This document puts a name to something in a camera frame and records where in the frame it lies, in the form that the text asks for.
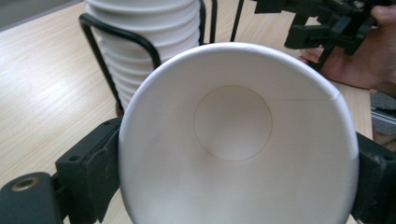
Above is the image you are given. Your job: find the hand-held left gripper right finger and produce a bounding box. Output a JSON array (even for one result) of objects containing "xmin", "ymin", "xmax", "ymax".
[{"xmin": 349, "ymin": 132, "xmax": 396, "ymax": 224}]

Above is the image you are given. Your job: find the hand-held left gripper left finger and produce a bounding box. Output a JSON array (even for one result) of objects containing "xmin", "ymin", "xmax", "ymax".
[{"xmin": 54, "ymin": 117, "xmax": 124, "ymax": 224}]

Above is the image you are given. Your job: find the stack of white paper cups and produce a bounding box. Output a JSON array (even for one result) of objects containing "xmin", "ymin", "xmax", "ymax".
[{"xmin": 84, "ymin": 0, "xmax": 202, "ymax": 112}]

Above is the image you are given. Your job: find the white disposable cup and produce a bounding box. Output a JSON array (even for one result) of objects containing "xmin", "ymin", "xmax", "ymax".
[{"xmin": 118, "ymin": 41, "xmax": 361, "ymax": 224}]

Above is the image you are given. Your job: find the dark two-slot cup holder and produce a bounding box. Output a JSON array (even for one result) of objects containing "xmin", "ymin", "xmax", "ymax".
[{"xmin": 78, "ymin": 0, "xmax": 246, "ymax": 119}]

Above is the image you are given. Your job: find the aluminium floor rail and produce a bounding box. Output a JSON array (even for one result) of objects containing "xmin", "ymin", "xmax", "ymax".
[{"xmin": 370, "ymin": 91, "xmax": 396, "ymax": 136}]

